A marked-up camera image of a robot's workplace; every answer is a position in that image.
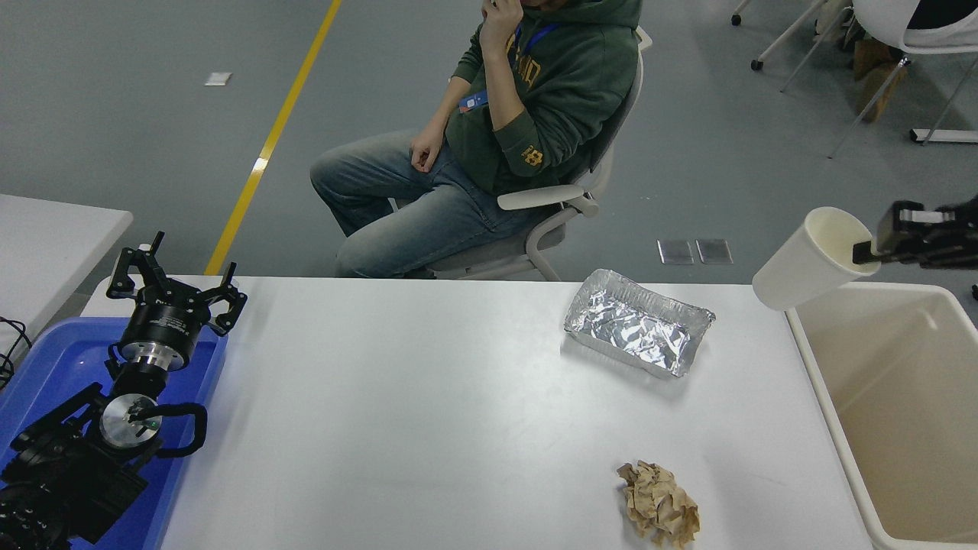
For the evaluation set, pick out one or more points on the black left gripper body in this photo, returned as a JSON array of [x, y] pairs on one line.
[[161, 325]]

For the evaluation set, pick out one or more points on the white paper cup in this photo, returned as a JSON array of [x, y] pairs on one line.
[[795, 267]]

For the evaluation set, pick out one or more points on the silver foil tray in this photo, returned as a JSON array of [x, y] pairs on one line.
[[634, 325]]

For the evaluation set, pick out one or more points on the tan paper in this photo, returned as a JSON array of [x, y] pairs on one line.
[[657, 504]]

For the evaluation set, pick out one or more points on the person's right forearm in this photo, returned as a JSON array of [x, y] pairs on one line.
[[451, 107]]

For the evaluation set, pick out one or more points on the person's left forearm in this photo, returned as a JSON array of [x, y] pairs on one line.
[[506, 84]]

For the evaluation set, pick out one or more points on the person's right hand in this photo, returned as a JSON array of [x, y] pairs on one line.
[[426, 149]]

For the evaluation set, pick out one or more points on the person's left hand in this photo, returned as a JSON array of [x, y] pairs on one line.
[[500, 23]]

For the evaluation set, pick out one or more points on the white side table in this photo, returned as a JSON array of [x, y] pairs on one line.
[[46, 244]]

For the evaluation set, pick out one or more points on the white floor bar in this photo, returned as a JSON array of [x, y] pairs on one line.
[[947, 137]]

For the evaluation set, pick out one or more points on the blue plastic tray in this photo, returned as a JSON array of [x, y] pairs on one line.
[[61, 359]]

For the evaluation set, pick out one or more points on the large pale plastic bin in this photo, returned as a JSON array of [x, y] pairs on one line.
[[909, 428]]

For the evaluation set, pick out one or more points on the clear floor plate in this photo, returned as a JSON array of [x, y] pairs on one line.
[[676, 251], [714, 250]]

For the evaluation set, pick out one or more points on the white shell chair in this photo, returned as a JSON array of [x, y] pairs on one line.
[[886, 19]]

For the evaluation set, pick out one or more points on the grey white office chair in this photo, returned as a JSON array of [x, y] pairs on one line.
[[527, 252]]

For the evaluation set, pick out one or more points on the white rolling table frame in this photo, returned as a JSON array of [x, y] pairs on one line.
[[787, 40]]

